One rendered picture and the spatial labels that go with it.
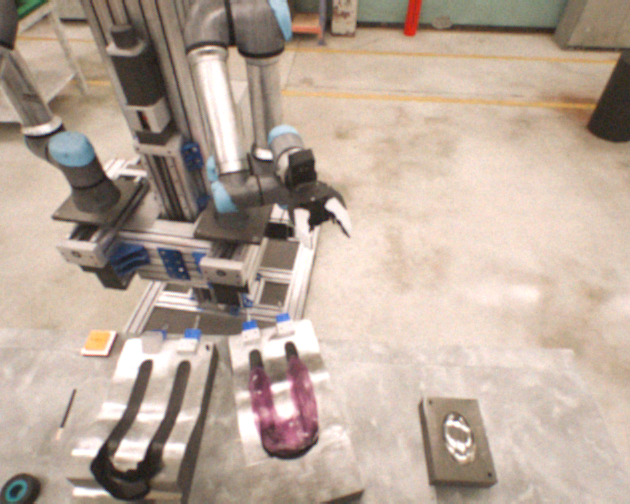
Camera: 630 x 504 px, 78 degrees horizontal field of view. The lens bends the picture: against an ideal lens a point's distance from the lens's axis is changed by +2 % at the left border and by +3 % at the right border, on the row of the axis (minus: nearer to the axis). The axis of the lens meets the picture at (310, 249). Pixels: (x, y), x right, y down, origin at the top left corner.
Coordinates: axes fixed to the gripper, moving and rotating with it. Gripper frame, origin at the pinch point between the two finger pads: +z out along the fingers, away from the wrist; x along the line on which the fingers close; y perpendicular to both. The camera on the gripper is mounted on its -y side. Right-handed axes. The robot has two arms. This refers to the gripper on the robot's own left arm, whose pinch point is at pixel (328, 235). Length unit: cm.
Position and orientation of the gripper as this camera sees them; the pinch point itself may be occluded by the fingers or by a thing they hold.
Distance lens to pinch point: 66.9
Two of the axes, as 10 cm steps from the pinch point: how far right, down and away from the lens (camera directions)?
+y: 1.3, 6.3, 7.7
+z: 2.8, 7.2, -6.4
